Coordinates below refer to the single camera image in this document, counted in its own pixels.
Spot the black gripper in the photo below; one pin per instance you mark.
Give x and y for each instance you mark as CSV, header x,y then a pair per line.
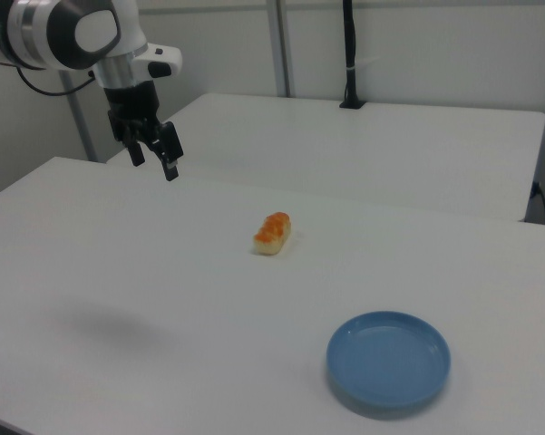
x,y
131,102

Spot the toy bread with orange crust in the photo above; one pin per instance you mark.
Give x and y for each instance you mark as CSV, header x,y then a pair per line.
x,y
272,235

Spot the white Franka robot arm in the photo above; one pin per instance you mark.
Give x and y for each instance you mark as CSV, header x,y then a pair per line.
x,y
36,31

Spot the blue round plate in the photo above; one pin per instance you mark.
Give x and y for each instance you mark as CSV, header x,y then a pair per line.
x,y
387,358

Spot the black camera stand pole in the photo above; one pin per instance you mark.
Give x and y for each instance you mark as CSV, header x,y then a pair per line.
x,y
351,68

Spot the grey metal frame post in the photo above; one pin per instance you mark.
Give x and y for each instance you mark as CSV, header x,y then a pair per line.
x,y
285,45

